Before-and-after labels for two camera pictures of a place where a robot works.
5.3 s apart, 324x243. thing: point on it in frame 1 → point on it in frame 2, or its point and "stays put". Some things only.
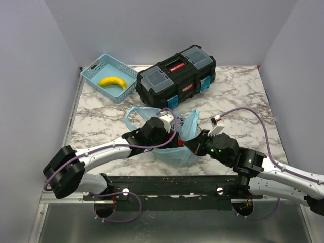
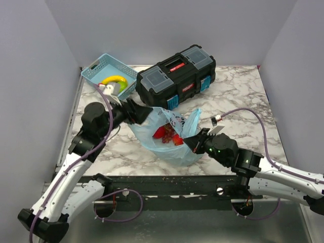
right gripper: [196, 145] stays put
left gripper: [166, 135] → [133, 112]
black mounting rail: [172, 193] stays put
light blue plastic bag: [184, 154] stays put
